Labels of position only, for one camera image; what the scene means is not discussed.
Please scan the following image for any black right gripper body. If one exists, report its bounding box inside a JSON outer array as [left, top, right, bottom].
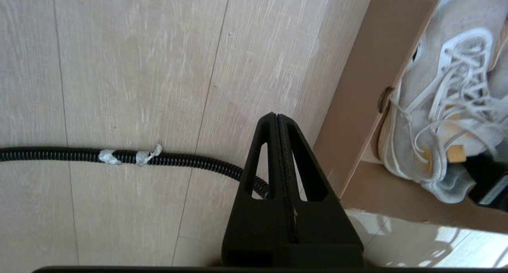
[[468, 153, 508, 211]]

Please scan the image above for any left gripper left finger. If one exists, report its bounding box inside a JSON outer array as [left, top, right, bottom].
[[221, 113, 296, 265]]

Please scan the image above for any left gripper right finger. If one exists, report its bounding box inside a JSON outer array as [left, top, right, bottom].
[[278, 114, 364, 248]]

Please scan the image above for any brown cardboard shoe box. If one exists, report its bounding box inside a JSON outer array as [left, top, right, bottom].
[[314, 0, 508, 234]]

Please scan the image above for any white lace-up sneaker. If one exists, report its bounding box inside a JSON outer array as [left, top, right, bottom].
[[377, 0, 508, 204]]

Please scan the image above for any long black corrugated cable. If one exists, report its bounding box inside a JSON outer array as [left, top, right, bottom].
[[0, 144, 274, 200]]

